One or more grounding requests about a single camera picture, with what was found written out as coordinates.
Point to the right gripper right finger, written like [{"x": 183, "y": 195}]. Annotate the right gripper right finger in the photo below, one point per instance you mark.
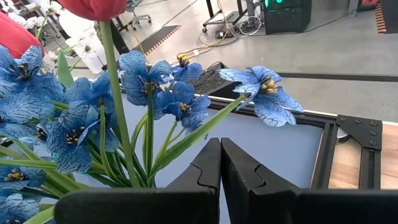
[{"x": 295, "y": 207}]

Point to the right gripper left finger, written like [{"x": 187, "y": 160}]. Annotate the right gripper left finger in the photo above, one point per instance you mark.
[{"x": 140, "y": 205}]

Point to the blue artificial flower bunch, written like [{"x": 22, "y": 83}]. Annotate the blue artificial flower bunch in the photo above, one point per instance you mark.
[
  {"x": 186, "y": 105},
  {"x": 71, "y": 133}
]

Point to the white artificial flower bunch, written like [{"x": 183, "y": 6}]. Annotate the white artificial flower bunch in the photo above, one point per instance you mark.
[
  {"x": 21, "y": 20},
  {"x": 84, "y": 37}
]

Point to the red artificial tulip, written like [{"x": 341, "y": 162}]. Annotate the red artificial tulip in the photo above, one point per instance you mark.
[
  {"x": 15, "y": 37},
  {"x": 93, "y": 7}
]

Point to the black perforated computer case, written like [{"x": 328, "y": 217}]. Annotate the black perforated computer case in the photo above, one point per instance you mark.
[{"x": 214, "y": 84}]

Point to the black floor mat striped edge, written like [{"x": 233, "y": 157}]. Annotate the black floor mat striped edge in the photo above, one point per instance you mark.
[
  {"x": 158, "y": 39},
  {"x": 388, "y": 15}
]

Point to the grey office chair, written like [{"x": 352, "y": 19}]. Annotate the grey office chair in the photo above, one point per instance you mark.
[{"x": 138, "y": 18}]

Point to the black computer tower green light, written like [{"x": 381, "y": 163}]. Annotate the black computer tower green light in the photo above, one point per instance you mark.
[{"x": 286, "y": 18}]

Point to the black aluminium table frame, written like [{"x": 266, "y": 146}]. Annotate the black aluminium table frame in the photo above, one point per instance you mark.
[{"x": 326, "y": 155}]

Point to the black rolling cart frame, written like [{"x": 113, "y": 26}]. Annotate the black rolling cart frame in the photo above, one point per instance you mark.
[{"x": 210, "y": 12}]

